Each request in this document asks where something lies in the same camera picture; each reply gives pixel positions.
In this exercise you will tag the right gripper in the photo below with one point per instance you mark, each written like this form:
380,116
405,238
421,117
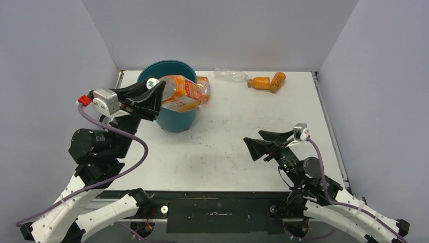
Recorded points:
257,148

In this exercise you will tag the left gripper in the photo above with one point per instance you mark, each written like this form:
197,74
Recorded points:
151,98

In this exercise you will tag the large orange tea bottle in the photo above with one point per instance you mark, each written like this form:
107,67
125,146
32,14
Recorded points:
180,94

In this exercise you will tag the orange juice bottle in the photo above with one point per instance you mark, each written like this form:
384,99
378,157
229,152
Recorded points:
277,82
259,83

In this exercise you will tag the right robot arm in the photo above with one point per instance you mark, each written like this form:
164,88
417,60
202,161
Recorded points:
317,196

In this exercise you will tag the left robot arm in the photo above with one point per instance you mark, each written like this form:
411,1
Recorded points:
98,154

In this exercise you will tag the teal plastic bin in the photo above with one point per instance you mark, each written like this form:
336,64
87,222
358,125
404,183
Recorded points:
169,120

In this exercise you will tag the clear crushed bottle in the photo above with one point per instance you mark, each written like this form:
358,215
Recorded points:
230,75

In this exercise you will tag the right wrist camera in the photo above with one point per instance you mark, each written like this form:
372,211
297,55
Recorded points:
301,132

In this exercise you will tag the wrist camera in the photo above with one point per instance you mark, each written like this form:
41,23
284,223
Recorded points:
301,132
105,101

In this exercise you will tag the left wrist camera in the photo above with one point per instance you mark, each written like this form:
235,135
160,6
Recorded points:
105,101

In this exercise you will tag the aluminium frame rail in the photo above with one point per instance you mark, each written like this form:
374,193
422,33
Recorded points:
331,131

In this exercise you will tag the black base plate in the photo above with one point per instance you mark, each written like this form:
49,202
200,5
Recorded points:
221,212

